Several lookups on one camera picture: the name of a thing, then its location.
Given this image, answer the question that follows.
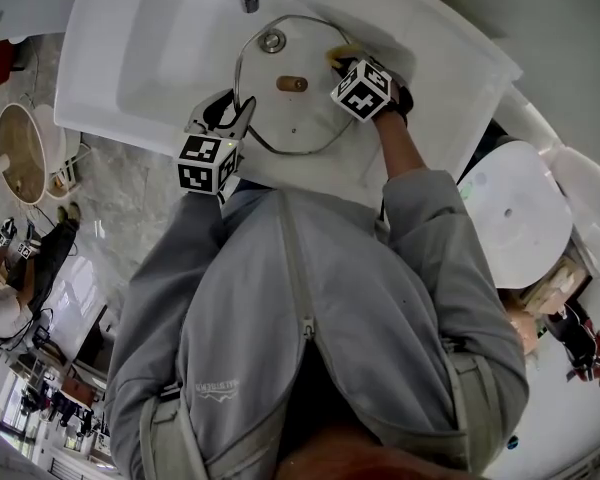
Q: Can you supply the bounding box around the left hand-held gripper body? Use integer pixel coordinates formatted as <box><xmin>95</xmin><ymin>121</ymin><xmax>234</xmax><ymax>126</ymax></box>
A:
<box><xmin>176</xmin><ymin>119</ymin><xmax>246</xmax><ymax>197</ymax></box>

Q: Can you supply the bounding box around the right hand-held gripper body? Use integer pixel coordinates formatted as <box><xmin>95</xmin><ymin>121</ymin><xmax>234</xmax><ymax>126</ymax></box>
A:
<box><xmin>329</xmin><ymin>55</ymin><xmax>406</xmax><ymax>122</ymax></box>

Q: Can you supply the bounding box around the yellow sponge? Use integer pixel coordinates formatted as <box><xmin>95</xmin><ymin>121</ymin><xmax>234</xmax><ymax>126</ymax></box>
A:
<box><xmin>324</xmin><ymin>41</ymin><xmax>363</xmax><ymax>69</ymax></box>

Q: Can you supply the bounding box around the glass lid with wooden knob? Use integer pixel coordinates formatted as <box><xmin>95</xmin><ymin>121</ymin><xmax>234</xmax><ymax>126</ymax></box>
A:
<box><xmin>233</xmin><ymin>14</ymin><xmax>367</xmax><ymax>157</ymax></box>

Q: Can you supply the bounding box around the person's right forearm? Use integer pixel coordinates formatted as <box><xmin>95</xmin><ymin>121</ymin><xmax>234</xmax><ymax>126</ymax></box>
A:
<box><xmin>369</xmin><ymin>111</ymin><xmax>430</xmax><ymax>184</ymax></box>

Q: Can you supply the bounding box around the chrome sink drain plug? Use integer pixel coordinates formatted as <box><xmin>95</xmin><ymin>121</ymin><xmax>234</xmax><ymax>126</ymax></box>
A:
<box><xmin>257</xmin><ymin>27</ymin><xmax>287</xmax><ymax>53</ymax></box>

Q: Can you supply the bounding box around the white ceramic sink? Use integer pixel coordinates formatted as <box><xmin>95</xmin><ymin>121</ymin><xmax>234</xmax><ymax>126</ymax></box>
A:
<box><xmin>53</xmin><ymin>0</ymin><xmax>524</xmax><ymax>209</ymax></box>

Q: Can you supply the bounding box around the small white rack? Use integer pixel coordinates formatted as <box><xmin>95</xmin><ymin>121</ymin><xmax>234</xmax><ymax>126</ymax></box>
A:
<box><xmin>44</xmin><ymin>142</ymin><xmax>94</xmax><ymax>200</ymax></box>

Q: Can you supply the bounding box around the person in white coat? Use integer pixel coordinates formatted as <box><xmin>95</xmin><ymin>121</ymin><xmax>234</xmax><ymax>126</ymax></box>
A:
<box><xmin>104</xmin><ymin>167</ymin><xmax>530</xmax><ymax>480</ymax></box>

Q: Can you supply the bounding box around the round white side table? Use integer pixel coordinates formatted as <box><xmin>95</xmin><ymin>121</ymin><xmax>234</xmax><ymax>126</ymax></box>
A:
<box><xmin>32</xmin><ymin>103</ymin><xmax>82</xmax><ymax>174</ymax></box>

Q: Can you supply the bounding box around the dark wooden table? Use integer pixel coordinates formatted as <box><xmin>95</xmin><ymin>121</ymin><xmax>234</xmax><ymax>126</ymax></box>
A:
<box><xmin>72</xmin><ymin>303</ymin><xmax>119</xmax><ymax>369</ymax></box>

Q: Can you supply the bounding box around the white oval tub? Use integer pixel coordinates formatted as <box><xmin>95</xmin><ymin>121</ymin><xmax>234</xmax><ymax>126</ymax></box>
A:
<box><xmin>457</xmin><ymin>140</ymin><xmax>574</xmax><ymax>290</ymax></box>

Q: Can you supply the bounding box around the person's black undershirt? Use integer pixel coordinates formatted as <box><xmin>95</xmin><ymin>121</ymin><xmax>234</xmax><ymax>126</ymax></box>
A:
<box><xmin>279</xmin><ymin>337</ymin><xmax>381</xmax><ymax>459</ymax></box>

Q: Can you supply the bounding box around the person's beige harness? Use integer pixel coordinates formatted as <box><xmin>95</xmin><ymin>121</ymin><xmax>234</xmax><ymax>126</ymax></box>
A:
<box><xmin>138</xmin><ymin>352</ymin><xmax>506</xmax><ymax>480</ymax></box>

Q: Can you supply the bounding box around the large cardboard box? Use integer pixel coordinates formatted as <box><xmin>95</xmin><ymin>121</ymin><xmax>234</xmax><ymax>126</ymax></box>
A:
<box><xmin>522</xmin><ymin>255</ymin><xmax>594</xmax><ymax>315</ymax></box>

